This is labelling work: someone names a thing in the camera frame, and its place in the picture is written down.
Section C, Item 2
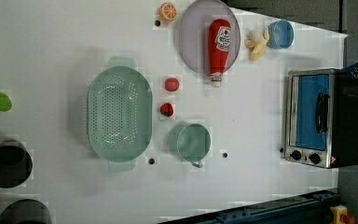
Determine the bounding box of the green perforated colander basket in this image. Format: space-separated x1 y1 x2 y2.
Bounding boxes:
87 56 153 173

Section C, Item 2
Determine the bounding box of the blue round cup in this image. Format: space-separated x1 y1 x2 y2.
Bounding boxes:
268 20 294 49

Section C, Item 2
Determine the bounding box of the yellow red emergency button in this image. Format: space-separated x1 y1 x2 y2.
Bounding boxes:
330 205 356 224

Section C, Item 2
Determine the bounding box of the orange slice toy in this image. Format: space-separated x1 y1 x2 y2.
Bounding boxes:
159 3 177 22

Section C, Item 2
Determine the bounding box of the blue metal frame rail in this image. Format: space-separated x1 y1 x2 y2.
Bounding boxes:
159 190 340 224

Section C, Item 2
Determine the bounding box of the green mug with handle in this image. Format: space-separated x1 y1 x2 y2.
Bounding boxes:
168 123 211 168

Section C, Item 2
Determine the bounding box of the red plush ketchup bottle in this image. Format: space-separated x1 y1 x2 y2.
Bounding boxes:
208 19 231 87

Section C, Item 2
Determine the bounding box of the peeled banana toy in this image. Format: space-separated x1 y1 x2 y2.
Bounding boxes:
244 28 269 62

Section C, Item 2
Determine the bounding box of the silver toaster oven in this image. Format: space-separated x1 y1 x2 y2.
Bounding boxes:
283 69 358 169

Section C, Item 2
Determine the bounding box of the red tomato toy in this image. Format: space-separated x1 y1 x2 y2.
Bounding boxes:
164 77 180 91

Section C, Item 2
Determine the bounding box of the green lime toy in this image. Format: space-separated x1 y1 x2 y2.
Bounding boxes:
0 92 12 112

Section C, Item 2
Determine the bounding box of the grey round plate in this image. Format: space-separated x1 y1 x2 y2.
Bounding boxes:
177 0 241 75

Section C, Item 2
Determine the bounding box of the red strawberry toy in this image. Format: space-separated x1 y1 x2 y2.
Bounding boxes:
159 103 174 118

